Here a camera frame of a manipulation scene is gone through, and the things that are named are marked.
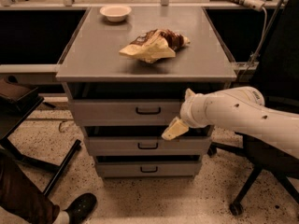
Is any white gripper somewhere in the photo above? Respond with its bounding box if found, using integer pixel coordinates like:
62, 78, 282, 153
162, 89, 208, 141

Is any grey top drawer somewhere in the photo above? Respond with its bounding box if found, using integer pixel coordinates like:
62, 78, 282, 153
69, 99, 182, 127

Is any grey drawer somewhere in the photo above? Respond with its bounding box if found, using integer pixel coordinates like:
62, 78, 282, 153
69, 99, 182, 127
95, 161, 202, 178
84, 137, 211, 156

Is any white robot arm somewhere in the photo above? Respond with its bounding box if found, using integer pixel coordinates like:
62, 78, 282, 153
162, 86, 299, 159

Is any grey drawer cabinet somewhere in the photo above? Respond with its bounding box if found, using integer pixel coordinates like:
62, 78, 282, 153
57, 6, 235, 165

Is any grey middle drawer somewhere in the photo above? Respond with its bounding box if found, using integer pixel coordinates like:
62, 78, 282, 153
84, 137, 211, 156

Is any grey bottom drawer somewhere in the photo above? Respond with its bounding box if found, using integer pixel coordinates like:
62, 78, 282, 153
95, 161, 202, 178

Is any yellow brown chip bag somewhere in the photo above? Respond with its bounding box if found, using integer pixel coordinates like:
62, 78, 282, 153
119, 29, 190, 63

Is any black office chair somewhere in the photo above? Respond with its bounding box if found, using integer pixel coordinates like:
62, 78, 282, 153
212, 0, 299, 216

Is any white bowl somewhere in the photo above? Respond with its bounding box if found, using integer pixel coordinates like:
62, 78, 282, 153
100, 5, 132, 22

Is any black shoe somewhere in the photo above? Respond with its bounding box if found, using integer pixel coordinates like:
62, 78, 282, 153
65, 193, 97, 224

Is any black side table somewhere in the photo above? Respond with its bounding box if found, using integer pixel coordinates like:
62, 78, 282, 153
0, 96, 81, 197

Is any dark tray on table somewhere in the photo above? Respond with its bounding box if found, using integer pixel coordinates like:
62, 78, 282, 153
0, 76, 38, 113

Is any brown trouser leg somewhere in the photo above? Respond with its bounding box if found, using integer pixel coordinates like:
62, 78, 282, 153
0, 154, 60, 224

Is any white cable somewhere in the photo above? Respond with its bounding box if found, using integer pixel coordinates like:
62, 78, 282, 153
248, 7, 269, 63

